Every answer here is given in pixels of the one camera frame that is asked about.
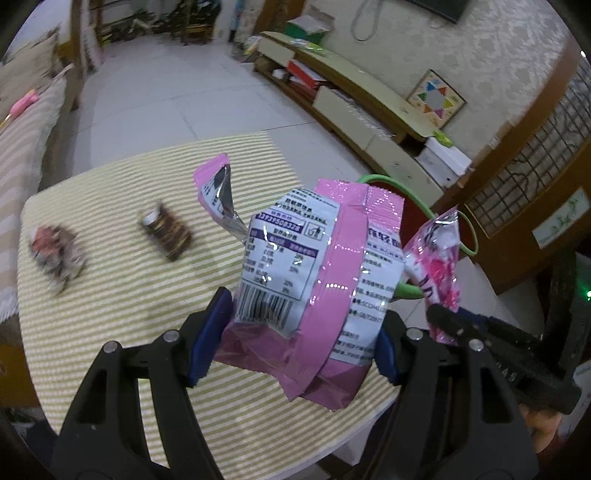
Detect pink silver lined packet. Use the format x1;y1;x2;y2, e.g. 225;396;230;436
193;154;250;243

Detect green white cardboard box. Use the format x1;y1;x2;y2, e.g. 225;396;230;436
284;15;335;40

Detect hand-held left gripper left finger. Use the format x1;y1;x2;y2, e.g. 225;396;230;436
54;286;234;480

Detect wooden lattice screen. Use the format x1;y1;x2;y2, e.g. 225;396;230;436
462;41;591;296

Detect person's right hand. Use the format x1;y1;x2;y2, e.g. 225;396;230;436
526;408;566;455

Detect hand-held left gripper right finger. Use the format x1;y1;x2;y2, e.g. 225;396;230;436
360;310;541;480

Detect small pink patterned packet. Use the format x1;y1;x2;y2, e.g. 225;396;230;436
403;209;462;346

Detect pink plush toy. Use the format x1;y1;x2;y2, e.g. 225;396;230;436
9;90;40;118

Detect wooden chair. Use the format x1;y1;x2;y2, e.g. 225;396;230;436
180;0;218;44

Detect beige striped sofa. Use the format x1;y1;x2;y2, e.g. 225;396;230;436
0;28;70;324

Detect red folders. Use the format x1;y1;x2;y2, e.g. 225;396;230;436
286;59;331;90

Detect black television cable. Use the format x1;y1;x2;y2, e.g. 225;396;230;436
353;0;384;41

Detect low wooden television cabinet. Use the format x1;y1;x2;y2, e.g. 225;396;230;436
254;31;474;204

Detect framed star checkers board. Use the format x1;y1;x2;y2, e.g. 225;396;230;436
406;69;466;131

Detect dark brown snack packet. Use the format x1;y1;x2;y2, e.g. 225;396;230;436
139;202;194;263

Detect black wall television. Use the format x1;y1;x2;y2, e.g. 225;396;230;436
406;0;472;25

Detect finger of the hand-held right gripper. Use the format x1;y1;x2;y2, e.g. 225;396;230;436
457;308;541;344
426;304;476;347

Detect crumpled brown white wrapper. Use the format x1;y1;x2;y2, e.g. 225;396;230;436
27;225;88;294

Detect large pink snack packet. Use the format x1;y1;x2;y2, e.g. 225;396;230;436
215;178;407;411

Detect green rimmed bin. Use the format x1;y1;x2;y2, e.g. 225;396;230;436
358;173;481;302

